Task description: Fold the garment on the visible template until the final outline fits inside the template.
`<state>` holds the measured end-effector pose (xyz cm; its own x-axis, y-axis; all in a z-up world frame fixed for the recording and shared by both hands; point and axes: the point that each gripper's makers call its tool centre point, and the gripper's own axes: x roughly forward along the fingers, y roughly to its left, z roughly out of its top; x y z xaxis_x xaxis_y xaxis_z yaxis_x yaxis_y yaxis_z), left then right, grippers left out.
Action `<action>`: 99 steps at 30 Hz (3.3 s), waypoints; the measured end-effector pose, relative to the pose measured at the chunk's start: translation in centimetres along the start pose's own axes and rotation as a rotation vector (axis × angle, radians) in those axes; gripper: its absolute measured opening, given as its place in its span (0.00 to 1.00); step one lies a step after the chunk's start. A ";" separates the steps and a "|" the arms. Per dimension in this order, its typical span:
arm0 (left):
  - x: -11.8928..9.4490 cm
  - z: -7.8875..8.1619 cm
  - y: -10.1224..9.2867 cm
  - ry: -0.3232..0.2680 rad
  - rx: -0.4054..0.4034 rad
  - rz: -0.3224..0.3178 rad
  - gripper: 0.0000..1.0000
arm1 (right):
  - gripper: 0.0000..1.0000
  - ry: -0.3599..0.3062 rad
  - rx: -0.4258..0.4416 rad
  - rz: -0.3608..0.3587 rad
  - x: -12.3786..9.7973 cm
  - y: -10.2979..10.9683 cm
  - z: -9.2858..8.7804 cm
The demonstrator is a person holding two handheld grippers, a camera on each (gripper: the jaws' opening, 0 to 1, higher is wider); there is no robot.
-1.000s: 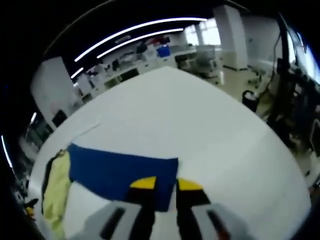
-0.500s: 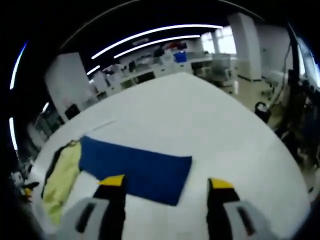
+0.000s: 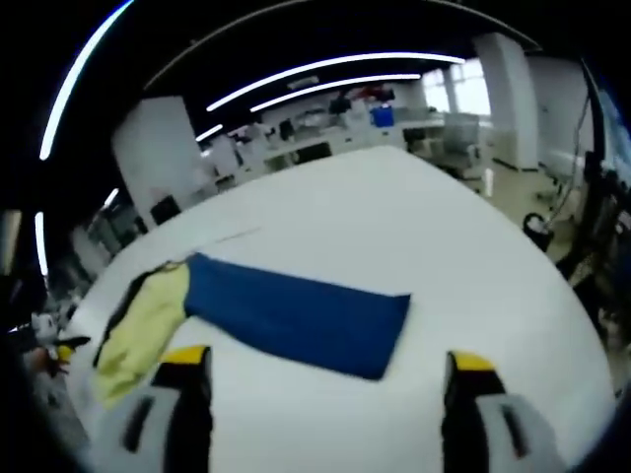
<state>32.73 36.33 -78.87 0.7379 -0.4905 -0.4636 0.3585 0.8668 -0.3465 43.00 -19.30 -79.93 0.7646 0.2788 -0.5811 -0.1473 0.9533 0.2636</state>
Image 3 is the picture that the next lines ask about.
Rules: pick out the black metal stand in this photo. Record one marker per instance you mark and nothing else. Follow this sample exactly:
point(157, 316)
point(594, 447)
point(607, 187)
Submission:
point(596, 162)

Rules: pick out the short ceiling light strip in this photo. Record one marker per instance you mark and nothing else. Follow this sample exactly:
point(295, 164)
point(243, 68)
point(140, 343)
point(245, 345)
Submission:
point(41, 241)
point(209, 132)
point(111, 197)

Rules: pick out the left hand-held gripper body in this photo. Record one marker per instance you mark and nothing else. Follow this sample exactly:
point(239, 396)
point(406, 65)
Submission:
point(43, 325)

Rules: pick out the white workbench row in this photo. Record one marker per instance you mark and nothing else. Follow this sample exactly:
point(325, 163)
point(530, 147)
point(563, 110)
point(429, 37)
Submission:
point(320, 145)

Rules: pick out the white square column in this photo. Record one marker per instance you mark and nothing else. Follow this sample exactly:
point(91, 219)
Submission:
point(158, 148)
point(508, 103)

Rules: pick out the blue storage bin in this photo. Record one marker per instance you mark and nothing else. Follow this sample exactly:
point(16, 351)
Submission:
point(383, 117)

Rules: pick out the black square case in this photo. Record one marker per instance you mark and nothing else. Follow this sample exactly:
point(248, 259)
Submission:
point(163, 209)

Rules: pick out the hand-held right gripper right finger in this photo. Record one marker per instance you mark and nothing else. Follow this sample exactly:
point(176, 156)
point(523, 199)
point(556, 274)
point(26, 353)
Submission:
point(463, 419)

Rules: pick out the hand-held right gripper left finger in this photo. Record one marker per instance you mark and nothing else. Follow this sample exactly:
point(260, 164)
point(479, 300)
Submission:
point(189, 419)

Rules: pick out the yellow and blue garment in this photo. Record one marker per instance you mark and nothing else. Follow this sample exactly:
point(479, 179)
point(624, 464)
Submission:
point(296, 315)

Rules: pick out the long ceiling light strip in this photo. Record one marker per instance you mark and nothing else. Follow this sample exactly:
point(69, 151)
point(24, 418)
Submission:
point(335, 64)
point(335, 85)
point(74, 74)

